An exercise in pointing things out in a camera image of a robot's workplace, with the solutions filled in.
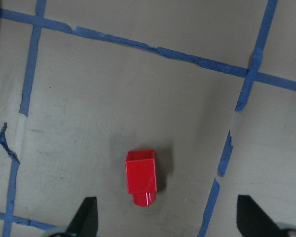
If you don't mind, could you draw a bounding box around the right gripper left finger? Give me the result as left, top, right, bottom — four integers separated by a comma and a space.
65, 197, 99, 237

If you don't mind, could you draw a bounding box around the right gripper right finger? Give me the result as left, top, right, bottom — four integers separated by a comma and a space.
236, 195, 281, 237

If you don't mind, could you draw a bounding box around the red toy block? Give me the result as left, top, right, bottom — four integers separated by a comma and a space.
125, 150, 157, 207

